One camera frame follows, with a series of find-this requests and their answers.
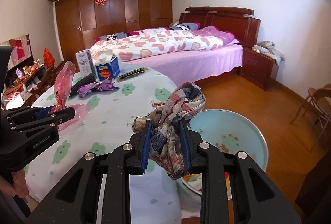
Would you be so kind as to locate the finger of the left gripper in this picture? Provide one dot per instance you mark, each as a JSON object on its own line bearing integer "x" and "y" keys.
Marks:
{"x": 33, "y": 131}
{"x": 25, "y": 118}

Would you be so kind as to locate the person's left hand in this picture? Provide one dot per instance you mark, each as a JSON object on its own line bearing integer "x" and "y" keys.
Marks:
{"x": 18, "y": 187}

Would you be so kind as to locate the pink cellophane wrapper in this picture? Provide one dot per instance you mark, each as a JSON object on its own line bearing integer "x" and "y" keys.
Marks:
{"x": 64, "y": 94}

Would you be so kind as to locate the white paper box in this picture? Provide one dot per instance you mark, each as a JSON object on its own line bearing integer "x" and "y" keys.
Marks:
{"x": 85, "y": 63}

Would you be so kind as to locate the dark wooden cabinet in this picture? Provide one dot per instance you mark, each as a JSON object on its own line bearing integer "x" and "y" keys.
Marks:
{"x": 314, "y": 196}

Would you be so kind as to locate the blue milk carton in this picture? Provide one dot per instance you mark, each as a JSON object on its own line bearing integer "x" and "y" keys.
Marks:
{"x": 107, "y": 65}

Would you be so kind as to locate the heart pattern quilt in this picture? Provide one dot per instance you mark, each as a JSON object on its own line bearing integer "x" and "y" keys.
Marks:
{"x": 156, "y": 42}

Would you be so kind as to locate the plaid cloth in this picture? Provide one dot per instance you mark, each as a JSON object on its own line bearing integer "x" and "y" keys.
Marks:
{"x": 184, "y": 103}

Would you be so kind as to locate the purple blanket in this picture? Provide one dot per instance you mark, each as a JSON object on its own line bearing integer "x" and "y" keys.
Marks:
{"x": 212, "y": 31}

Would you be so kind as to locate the wooden nightstand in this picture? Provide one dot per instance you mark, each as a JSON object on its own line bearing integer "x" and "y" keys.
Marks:
{"x": 258, "y": 69}

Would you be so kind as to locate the purple bed sheet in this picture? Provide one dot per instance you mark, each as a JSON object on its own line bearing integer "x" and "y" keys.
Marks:
{"x": 192, "y": 66}

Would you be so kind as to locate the wooden bed with headboard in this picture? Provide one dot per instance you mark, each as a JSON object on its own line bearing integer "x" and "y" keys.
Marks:
{"x": 238, "y": 21}

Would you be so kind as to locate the cloud pattern tablecloth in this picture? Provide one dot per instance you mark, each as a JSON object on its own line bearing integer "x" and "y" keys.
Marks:
{"x": 154, "y": 197}

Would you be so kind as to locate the black foam net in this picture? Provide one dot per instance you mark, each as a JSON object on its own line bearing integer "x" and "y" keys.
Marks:
{"x": 82, "y": 82}

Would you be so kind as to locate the red gift bag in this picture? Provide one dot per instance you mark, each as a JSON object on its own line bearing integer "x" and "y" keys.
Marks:
{"x": 48, "y": 58}

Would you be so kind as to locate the light blue trash bin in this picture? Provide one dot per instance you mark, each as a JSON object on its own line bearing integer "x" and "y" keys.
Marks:
{"x": 231, "y": 132}

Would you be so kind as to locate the wooden door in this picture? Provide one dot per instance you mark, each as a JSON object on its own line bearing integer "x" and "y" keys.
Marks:
{"x": 69, "y": 28}

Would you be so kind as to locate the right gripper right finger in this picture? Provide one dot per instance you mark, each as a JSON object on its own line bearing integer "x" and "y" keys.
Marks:
{"x": 255, "y": 198}

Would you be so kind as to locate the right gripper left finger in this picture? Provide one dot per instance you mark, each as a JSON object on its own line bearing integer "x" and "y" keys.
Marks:
{"x": 75, "y": 198}

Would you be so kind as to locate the crumpled clothes on nightstand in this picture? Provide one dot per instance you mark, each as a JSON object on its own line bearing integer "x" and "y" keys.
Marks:
{"x": 267, "y": 48}

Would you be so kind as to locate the wicker folding chair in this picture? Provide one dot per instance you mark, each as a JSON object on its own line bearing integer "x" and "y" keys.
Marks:
{"x": 317, "y": 102}

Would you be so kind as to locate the purple wrapper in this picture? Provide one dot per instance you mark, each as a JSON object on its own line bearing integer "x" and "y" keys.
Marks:
{"x": 100, "y": 86}

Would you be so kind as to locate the cow pattern pillow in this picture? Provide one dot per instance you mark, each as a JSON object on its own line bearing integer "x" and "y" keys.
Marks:
{"x": 185, "y": 27}

